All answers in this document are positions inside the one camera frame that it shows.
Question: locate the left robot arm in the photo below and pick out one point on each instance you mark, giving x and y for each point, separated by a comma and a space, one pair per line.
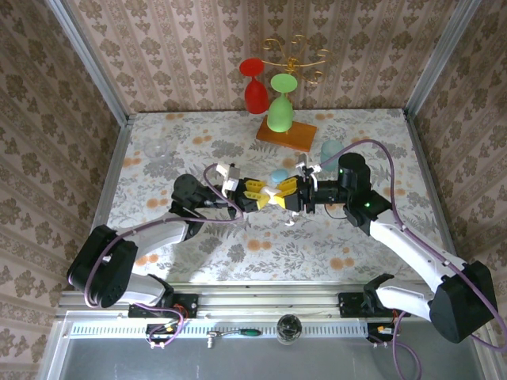
99, 269

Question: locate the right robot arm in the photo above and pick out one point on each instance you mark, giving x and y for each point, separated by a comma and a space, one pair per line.
463, 305

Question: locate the teal frosted cup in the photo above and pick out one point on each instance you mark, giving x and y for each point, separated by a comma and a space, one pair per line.
330, 152

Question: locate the green wine glass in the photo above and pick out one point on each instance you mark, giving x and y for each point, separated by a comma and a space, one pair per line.
279, 115

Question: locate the red wine glass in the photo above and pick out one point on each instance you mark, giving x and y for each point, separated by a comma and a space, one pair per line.
255, 99

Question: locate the grey metal shelf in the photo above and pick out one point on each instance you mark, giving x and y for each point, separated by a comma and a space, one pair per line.
237, 362

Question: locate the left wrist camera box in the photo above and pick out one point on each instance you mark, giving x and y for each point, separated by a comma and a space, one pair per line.
231, 176

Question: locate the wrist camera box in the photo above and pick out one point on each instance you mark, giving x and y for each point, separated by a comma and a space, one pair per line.
231, 176
302, 161

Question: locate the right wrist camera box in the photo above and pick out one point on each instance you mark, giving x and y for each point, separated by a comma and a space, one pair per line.
302, 161

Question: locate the aluminium table side rail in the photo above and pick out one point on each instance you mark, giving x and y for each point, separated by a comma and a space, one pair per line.
105, 198
428, 178

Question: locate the aluminium front rail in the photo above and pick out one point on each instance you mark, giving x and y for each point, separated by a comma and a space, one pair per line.
257, 301

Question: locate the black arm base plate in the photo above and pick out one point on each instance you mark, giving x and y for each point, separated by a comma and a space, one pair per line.
348, 305
186, 306

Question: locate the aluminium frame post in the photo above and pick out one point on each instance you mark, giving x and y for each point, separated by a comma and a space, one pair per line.
440, 55
93, 63

